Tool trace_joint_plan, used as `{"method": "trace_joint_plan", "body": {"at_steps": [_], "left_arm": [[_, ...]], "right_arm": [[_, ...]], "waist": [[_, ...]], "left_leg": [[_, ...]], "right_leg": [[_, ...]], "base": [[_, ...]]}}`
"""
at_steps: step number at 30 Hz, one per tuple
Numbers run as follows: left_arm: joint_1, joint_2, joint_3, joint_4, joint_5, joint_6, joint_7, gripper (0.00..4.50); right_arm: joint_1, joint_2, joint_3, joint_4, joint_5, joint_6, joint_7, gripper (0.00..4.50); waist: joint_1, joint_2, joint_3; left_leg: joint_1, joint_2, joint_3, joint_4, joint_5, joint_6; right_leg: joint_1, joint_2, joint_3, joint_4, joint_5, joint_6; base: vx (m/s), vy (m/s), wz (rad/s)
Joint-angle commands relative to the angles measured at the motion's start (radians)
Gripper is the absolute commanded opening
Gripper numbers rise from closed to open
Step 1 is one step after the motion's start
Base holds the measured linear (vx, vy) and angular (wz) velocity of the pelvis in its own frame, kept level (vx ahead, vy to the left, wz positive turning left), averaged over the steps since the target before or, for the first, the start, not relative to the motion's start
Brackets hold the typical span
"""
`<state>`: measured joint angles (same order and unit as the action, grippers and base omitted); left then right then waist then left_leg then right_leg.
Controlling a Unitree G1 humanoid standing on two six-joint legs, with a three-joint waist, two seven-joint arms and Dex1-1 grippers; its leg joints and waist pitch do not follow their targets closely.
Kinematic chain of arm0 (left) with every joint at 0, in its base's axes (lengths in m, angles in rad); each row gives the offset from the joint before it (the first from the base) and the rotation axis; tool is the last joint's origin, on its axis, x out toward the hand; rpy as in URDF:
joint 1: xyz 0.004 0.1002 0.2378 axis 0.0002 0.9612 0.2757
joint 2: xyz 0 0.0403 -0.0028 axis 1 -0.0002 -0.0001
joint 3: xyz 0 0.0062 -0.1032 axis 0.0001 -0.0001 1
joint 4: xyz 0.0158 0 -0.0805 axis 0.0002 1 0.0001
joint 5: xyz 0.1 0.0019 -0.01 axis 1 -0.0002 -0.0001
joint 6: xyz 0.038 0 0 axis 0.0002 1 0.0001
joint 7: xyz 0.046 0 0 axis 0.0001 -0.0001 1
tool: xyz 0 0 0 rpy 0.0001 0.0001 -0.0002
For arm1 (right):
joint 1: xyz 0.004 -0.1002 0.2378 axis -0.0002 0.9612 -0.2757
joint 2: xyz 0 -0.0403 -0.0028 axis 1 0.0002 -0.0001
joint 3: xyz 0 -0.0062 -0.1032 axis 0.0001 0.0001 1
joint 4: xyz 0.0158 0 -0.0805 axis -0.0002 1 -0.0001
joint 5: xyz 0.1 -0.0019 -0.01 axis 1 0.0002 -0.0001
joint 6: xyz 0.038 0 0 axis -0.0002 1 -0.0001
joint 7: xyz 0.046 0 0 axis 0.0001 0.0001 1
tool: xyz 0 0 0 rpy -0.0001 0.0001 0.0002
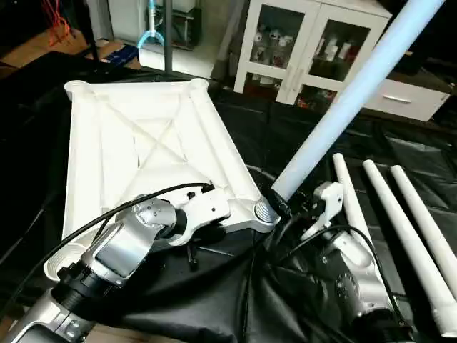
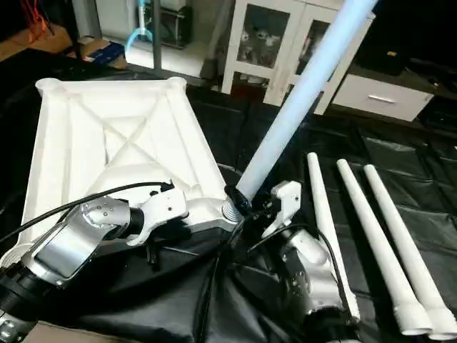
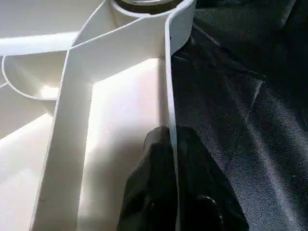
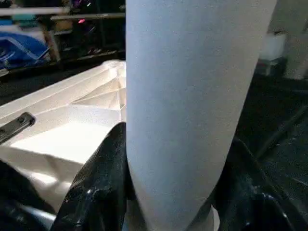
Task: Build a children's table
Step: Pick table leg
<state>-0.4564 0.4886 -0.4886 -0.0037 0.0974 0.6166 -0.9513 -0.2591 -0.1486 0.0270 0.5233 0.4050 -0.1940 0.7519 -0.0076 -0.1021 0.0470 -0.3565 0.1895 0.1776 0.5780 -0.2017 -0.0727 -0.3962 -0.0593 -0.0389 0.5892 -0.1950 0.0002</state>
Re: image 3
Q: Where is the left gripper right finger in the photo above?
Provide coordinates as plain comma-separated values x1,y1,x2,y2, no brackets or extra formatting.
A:
176,127,250,231

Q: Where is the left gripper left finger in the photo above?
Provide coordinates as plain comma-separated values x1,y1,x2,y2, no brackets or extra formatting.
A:
118,126,176,231

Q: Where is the white plastic table top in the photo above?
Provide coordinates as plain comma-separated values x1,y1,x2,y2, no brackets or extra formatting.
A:
0,0,197,231

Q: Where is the black work mat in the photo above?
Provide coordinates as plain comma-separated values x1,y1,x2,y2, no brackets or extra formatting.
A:
171,0,308,231

